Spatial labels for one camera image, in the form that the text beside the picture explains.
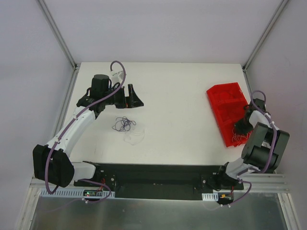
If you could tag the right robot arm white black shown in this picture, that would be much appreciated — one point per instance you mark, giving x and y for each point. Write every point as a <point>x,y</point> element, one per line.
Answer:
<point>262,152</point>

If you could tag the right white cable duct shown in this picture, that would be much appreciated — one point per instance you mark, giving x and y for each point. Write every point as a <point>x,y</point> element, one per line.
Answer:
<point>210,196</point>

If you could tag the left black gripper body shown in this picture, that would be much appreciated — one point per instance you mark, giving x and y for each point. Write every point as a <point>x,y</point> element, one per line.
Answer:
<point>126,98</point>

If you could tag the white cable duct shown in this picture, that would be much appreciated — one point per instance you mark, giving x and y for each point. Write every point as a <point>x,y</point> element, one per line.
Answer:
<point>78,193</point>
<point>210,196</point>

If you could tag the left white cable duct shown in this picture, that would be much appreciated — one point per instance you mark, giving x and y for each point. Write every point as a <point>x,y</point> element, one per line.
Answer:
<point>78,193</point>

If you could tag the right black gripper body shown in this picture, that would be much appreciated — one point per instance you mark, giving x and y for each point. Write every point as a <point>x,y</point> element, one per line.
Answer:
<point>243,125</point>

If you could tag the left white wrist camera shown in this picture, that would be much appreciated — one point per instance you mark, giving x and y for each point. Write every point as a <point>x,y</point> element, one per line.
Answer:
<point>117,76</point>

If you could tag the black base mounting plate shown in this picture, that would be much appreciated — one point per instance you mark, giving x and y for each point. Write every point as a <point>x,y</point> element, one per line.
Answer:
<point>174,182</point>

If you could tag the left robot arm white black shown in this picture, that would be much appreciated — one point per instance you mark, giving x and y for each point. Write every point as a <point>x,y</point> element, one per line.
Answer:
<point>52,161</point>

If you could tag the left aluminium frame post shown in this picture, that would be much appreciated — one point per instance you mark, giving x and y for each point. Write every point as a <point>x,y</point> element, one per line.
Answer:
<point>56,32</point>

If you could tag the red plastic compartment bin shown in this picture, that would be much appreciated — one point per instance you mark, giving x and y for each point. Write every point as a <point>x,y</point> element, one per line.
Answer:
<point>227,103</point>

